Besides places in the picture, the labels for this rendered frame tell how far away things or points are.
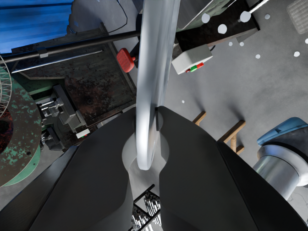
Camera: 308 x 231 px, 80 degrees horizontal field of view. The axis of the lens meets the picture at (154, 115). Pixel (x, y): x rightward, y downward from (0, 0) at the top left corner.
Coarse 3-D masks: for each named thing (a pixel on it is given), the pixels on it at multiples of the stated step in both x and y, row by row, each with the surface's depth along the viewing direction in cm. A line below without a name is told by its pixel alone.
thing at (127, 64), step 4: (124, 48) 58; (120, 52) 60; (124, 52) 58; (128, 52) 59; (116, 56) 62; (120, 56) 60; (124, 56) 59; (128, 56) 58; (132, 56) 62; (120, 60) 61; (124, 60) 60; (128, 60) 58; (132, 60) 59; (120, 64) 62; (124, 64) 61; (128, 64) 59; (132, 64) 59; (124, 68) 62; (128, 68) 60
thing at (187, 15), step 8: (184, 0) 35; (192, 0) 33; (200, 0) 32; (208, 0) 32; (184, 8) 35; (192, 8) 34; (200, 8) 33; (184, 16) 36; (192, 16) 35; (184, 24) 37
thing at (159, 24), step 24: (144, 0) 7; (168, 0) 9; (144, 24) 7; (168, 24) 11; (144, 48) 8; (168, 48) 26; (144, 72) 8; (168, 72) 29; (144, 96) 9; (144, 120) 10; (144, 144) 11; (144, 168) 15
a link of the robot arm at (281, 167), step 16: (288, 128) 43; (304, 128) 43; (272, 144) 43; (288, 144) 41; (304, 144) 41; (272, 160) 41; (288, 160) 40; (304, 160) 39; (272, 176) 38; (288, 176) 38; (304, 176) 40; (288, 192) 37
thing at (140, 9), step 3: (132, 0) 54; (135, 0) 53; (138, 0) 52; (141, 0) 52; (135, 3) 54; (138, 3) 53; (141, 3) 52; (135, 6) 54; (138, 6) 53; (141, 6) 53; (138, 9) 54; (141, 9) 53; (138, 12) 54; (141, 12) 54
